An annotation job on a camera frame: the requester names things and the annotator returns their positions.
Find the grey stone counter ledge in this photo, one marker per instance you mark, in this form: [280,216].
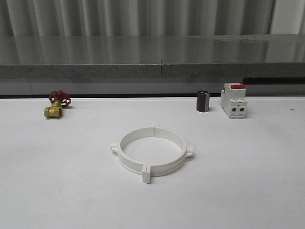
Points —
[114,66]

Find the white circuit breaker red switch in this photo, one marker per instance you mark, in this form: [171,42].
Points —
[233,100]

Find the dark cylindrical capacitor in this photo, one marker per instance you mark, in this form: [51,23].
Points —
[203,99]

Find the brass valve red handwheel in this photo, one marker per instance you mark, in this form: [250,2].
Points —
[59,100]

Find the white half pipe clamp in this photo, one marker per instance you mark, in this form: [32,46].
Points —
[133,165]
[168,166]

